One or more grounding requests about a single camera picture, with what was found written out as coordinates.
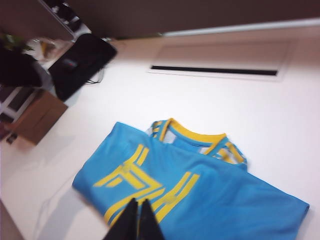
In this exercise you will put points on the green potted plant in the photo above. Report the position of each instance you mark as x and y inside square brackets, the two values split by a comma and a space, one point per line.
[13, 41]

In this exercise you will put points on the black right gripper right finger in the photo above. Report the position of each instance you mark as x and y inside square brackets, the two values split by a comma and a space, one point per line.
[148, 222]

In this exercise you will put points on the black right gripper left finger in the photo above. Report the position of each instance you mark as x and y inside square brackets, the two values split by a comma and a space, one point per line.
[127, 222]

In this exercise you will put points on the light blue soccer jersey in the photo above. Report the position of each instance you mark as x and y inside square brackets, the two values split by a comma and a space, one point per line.
[200, 185]

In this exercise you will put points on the black bag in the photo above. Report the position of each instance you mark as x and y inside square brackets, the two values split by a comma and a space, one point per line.
[80, 65]

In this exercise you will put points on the brown fabric desk divider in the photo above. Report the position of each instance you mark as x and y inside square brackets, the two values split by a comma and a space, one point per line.
[200, 15]

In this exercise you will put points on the brown cardboard box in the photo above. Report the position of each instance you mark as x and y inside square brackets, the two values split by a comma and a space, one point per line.
[40, 117]

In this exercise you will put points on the black bulky object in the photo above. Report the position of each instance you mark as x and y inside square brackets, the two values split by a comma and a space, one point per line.
[17, 70]

